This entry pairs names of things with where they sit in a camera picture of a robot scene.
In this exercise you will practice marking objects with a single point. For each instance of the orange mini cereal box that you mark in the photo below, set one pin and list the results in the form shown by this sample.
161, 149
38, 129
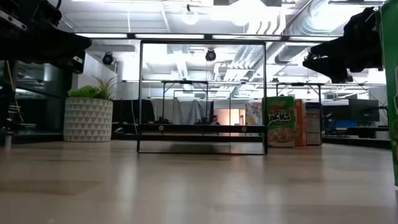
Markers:
300, 124

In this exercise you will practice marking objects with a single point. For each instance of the wooden shelf black metal frame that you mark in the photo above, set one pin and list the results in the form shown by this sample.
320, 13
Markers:
202, 128

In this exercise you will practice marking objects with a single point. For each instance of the white pink printed box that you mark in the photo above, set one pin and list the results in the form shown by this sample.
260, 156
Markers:
253, 113

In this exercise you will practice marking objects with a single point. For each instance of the black round ceiling fixture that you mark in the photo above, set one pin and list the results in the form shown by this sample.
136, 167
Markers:
210, 55
108, 58

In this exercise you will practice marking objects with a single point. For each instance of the black frame background table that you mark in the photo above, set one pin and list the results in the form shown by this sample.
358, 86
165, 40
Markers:
186, 82

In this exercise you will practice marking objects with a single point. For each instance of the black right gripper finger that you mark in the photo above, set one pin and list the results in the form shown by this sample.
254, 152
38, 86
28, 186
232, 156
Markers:
334, 49
335, 71

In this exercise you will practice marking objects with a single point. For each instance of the black computer monitor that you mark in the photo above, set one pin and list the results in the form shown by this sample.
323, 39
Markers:
363, 110

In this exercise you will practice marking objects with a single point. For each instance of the white round ceiling lamp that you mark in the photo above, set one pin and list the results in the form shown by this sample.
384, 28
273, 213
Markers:
190, 16

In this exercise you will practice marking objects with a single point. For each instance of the green plant white patterned pot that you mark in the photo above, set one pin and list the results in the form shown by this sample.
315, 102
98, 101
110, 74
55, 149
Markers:
88, 119

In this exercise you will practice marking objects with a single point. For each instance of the silver ventilation duct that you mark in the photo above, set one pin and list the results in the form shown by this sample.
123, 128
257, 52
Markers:
326, 18

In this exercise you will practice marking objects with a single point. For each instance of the blue mini cereal box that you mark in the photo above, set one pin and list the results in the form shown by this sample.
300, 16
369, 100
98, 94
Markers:
313, 124

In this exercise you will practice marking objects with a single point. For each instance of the green mini cereal box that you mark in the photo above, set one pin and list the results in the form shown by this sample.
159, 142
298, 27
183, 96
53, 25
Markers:
281, 124
390, 93

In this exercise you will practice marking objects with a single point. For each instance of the black aluminium table frame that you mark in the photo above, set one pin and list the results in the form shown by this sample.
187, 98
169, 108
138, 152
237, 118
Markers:
354, 142

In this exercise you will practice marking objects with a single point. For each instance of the grey draped cloth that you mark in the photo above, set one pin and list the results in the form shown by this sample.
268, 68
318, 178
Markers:
186, 112

